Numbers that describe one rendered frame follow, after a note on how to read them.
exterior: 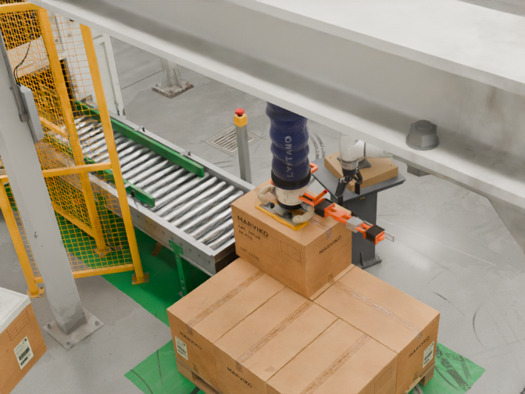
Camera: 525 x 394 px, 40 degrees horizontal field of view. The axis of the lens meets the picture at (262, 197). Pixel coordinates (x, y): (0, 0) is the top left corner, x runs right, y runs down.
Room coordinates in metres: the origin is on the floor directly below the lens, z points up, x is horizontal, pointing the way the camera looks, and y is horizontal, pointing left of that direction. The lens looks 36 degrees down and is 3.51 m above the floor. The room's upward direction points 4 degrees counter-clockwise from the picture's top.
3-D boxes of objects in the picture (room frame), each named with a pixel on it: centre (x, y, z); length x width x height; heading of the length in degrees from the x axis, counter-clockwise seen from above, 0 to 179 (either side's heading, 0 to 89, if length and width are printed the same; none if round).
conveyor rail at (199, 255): (4.25, 1.12, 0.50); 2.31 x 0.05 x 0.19; 43
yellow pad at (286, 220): (3.29, -0.10, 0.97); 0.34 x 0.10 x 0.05; 42
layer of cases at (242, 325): (2.92, -0.17, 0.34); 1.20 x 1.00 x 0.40; 43
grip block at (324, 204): (3.17, -0.34, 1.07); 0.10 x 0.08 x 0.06; 132
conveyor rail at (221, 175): (4.70, 0.64, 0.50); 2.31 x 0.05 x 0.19; 43
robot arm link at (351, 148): (3.05, -0.47, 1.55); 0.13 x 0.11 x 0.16; 79
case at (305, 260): (3.36, -0.16, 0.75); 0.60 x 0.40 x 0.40; 43
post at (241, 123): (4.38, 0.11, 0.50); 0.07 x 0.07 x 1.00; 43
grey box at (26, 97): (3.54, 1.26, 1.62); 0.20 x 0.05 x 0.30; 43
